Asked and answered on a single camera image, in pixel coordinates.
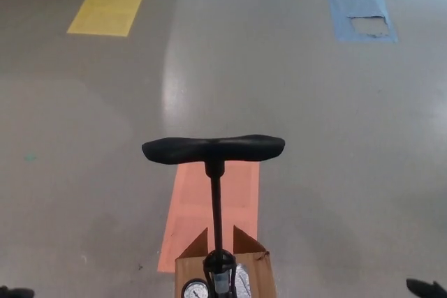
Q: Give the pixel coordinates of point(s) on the orange paper sheet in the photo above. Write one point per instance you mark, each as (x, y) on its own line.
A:
(192, 200)

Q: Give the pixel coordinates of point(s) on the crumpled silver plastic wrap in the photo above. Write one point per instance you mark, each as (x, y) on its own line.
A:
(243, 282)

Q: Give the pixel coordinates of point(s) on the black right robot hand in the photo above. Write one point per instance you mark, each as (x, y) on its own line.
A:
(427, 291)

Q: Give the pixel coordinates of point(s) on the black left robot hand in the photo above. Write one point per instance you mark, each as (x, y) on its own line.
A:
(15, 293)

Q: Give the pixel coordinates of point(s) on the yellow paper sheet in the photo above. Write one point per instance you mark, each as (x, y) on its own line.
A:
(106, 11)

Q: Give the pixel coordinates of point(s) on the torn blue paper sheet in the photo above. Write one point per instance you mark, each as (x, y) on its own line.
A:
(349, 5)

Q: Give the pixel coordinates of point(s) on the brown cardboard box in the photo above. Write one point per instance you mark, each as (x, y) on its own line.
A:
(256, 273)

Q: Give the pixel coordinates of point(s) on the black floor air pump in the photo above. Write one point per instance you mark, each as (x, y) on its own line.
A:
(213, 149)

